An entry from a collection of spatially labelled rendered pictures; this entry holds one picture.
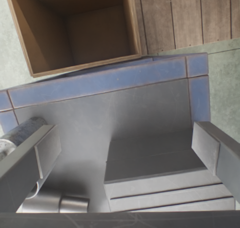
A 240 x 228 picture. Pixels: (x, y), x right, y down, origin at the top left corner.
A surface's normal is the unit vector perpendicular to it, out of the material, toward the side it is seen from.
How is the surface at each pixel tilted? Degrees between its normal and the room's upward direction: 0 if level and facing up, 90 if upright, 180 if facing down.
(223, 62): 0
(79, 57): 0
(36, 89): 0
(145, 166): 90
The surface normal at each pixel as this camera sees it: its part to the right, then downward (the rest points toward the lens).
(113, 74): -0.02, 0.28
